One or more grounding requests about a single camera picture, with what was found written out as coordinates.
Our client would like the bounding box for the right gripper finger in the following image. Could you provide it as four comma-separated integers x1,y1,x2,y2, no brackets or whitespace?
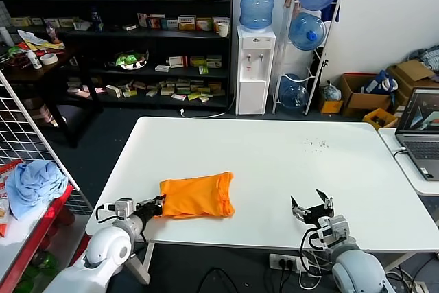
316,189,334,209
290,196,309,220

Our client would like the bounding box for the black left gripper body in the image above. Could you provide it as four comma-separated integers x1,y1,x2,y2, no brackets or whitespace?
135,199,163,220

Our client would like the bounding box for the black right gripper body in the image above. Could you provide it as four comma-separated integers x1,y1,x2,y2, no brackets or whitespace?
303,204,335,227

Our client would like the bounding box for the orange t-shirt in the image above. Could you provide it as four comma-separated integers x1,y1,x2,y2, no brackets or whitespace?
152,171,236,220

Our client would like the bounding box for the pile of grey clothes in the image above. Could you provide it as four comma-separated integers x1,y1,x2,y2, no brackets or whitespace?
406,45,439,74

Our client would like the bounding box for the large white table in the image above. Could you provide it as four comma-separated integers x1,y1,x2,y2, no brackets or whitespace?
84,116,439,285

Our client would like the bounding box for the white power strip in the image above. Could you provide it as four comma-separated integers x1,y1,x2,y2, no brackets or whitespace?
269,253,309,272

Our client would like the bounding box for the small white side table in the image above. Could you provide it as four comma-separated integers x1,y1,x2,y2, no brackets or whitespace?
377,127,439,196

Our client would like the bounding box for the yellow plastic bin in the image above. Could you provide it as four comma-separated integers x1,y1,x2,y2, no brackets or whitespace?
362,107,399,129

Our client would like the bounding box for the small yellow box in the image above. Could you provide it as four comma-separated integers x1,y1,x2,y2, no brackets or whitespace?
319,99,344,115

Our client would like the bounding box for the white jug rack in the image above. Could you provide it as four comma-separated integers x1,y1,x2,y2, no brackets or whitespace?
272,0,343,115

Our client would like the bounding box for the open cardboard box red rim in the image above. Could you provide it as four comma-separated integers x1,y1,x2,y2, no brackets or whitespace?
339,72,394,117

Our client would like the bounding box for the grey laptop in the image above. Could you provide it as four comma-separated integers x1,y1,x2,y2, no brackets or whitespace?
394,87,439,183

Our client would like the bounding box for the clear plastic bag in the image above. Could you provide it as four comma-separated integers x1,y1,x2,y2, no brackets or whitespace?
320,80,343,102

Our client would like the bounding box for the light blue cloth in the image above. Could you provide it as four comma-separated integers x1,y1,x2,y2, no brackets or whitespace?
5,160,69,221

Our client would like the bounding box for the green plastic bottle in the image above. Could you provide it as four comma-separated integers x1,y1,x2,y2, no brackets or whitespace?
22,251,59,279

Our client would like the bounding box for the white water dispenser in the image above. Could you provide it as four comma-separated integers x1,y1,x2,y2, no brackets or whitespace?
235,25,277,116

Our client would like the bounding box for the blue white bag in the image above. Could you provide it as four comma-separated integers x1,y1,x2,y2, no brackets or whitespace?
364,69,399,97

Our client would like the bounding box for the red white cart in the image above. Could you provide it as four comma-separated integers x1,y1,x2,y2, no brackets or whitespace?
0,159,93,293

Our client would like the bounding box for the white red medicine box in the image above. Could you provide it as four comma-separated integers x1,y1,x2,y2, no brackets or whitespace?
167,55,189,68

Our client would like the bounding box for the steel bowl with green packets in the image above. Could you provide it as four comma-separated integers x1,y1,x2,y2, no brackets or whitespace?
108,49,150,71

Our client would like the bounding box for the red white snack package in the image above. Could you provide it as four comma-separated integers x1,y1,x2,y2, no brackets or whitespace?
0,159,24,184

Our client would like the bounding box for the plain brown cardboard box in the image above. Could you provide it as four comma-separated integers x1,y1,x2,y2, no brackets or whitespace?
387,58,439,108

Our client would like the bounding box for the black shelving unit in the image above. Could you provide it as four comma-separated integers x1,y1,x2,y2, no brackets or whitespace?
0,0,236,112

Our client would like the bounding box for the white box red picture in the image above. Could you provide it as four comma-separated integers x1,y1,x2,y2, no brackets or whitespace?
147,14,165,30

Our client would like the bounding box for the yellow white medicine box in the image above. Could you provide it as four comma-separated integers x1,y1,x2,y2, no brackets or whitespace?
178,15,197,32

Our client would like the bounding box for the small white bottle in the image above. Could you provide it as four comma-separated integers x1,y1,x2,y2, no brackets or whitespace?
27,49,43,70

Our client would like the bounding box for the white orange medicine box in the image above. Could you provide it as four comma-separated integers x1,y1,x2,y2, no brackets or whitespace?
212,17,230,33

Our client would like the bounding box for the dark wooden table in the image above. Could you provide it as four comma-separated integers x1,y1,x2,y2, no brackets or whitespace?
0,44,104,150

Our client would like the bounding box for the blue plastic bottle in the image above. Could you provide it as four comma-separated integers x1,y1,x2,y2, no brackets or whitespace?
89,7,104,32

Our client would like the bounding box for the colourful paper pile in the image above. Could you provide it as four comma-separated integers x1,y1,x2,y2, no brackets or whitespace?
16,28,66,56

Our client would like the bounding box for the green snack bag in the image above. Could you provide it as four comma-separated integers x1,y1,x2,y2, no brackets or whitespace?
7,45,28,59

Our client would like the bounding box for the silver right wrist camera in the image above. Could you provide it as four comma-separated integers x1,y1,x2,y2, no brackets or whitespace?
317,215,351,250

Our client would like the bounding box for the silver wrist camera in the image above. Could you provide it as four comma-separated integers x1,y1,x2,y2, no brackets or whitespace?
115,198,135,218
317,215,351,250

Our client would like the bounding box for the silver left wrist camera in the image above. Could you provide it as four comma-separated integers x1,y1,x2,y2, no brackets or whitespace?
115,198,135,218

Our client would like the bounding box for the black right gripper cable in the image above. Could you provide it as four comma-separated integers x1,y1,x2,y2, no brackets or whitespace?
300,226,330,277

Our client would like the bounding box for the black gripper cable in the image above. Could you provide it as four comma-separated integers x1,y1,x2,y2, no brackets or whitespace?
300,226,330,277
95,203,119,224

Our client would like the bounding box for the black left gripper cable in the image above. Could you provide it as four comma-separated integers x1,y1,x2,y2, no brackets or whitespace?
95,203,119,224

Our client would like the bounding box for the black floor cable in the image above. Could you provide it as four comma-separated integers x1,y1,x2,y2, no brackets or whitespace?
197,267,241,293

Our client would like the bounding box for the white floor cable with plug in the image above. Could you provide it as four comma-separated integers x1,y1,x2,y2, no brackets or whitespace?
180,93,237,119

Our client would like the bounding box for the white wire grid panel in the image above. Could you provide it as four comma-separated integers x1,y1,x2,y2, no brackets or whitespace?
0,69,82,193

